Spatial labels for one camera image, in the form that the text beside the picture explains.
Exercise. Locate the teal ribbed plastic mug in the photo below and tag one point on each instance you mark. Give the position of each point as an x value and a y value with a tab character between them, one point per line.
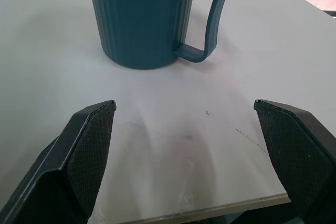
147	22

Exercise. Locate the dark object at table edge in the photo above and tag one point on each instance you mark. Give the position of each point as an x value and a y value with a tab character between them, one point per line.
331	13

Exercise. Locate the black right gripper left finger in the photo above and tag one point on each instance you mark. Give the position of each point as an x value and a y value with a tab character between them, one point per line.
78	161

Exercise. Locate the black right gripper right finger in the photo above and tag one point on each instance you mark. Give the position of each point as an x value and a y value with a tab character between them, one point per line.
296	155

